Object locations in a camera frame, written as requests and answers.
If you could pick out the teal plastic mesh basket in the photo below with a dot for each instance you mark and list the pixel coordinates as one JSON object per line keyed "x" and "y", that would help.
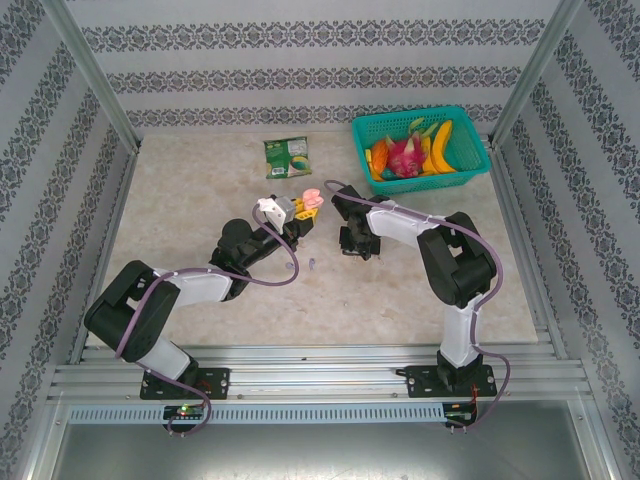
{"x": 470, "y": 150}

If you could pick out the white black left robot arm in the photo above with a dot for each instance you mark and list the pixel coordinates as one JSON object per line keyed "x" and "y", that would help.
{"x": 200, "y": 285}

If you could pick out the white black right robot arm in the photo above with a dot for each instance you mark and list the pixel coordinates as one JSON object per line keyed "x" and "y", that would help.
{"x": 460, "y": 335}

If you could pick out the green snack packet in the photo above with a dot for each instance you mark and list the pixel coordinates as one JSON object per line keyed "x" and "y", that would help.
{"x": 285, "y": 157}

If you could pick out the yellow toy fruit slice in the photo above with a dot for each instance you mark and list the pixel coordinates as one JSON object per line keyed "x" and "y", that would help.
{"x": 368, "y": 160}

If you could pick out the orange toy fruit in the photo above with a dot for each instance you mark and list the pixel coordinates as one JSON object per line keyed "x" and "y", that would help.
{"x": 380, "y": 156}

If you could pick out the pink toy dragon fruit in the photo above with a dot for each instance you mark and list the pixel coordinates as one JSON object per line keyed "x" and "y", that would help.
{"x": 405, "y": 157}

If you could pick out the orange yellow toy banana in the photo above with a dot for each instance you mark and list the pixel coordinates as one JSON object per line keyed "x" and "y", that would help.
{"x": 442, "y": 145}

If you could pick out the grey sheet metal panel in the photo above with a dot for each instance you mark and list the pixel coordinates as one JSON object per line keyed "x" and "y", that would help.
{"x": 320, "y": 455}

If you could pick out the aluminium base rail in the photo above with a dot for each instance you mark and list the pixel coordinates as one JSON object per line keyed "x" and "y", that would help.
{"x": 310, "y": 380}

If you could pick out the aluminium side rail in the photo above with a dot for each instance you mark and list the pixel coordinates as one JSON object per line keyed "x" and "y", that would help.
{"x": 532, "y": 250}
{"x": 107, "y": 250}

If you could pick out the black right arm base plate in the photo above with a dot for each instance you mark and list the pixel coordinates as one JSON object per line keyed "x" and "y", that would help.
{"x": 422, "y": 380}

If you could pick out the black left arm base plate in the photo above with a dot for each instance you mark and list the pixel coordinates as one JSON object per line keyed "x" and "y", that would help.
{"x": 215, "y": 382}

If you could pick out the aluminium frame post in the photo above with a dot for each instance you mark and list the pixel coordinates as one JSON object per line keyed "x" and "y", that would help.
{"x": 94, "y": 75}
{"x": 535, "y": 75}

